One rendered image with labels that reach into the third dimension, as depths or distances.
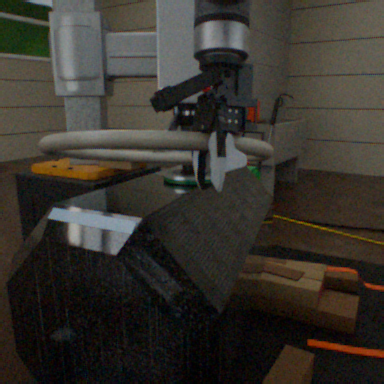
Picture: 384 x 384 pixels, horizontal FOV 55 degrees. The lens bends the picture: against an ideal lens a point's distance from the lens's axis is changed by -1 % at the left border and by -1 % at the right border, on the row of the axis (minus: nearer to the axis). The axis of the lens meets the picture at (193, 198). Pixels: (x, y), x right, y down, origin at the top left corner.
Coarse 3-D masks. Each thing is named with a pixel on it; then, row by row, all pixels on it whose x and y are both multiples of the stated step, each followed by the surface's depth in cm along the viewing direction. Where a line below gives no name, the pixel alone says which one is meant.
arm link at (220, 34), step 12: (204, 24) 56; (216, 24) 55; (228, 24) 55; (240, 24) 56; (204, 36) 56; (216, 36) 56; (228, 36) 56; (240, 36) 56; (204, 48) 57; (216, 48) 56; (228, 48) 56; (240, 48) 56
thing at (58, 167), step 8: (56, 160) 219; (64, 160) 221; (32, 168) 204; (40, 168) 201; (48, 168) 198; (56, 168) 196; (64, 168) 196; (72, 168) 194; (80, 168) 196; (88, 168) 195; (96, 168) 195; (104, 168) 195; (112, 168) 196; (136, 168) 215; (64, 176) 194; (72, 176) 191; (80, 176) 188; (88, 176) 186; (96, 176) 187; (104, 176) 191
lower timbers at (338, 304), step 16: (336, 272) 229; (336, 288) 225; (352, 288) 221; (256, 304) 202; (272, 304) 198; (288, 304) 193; (320, 304) 191; (336, 304) 191; (352, 304) 191; (304, 320) 191; (320, 320) 187; (336, 320) 183; (352, 320) 179
